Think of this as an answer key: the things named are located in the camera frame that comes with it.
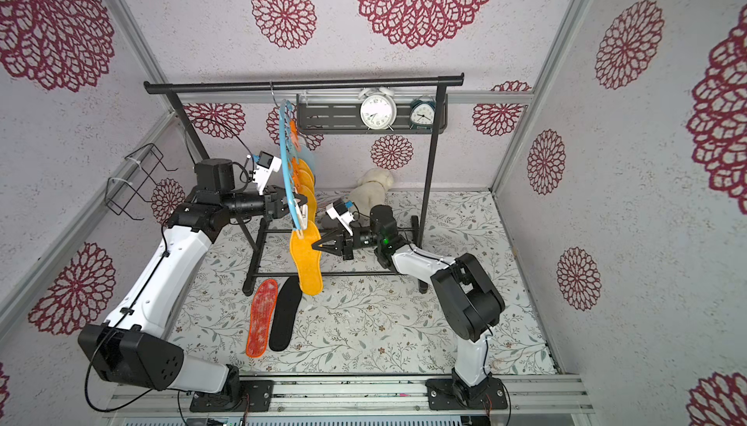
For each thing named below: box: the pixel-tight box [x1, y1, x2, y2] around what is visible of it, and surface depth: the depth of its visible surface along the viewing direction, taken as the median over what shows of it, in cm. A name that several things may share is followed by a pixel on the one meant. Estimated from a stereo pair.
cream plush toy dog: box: [347, 167, 394, 216], surface depth 115 cm
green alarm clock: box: [409, 94, 436, 131], surface depth 92 cm
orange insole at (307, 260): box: [289, 220, 323, 297], surface depth 76 cm
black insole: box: [268, 275, 303, 352], surface depth 89 cm
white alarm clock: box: [357, 86, 398, 132], surface depth 90 cm
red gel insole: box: [246, 278, 280, 358], surface depth 89 cm
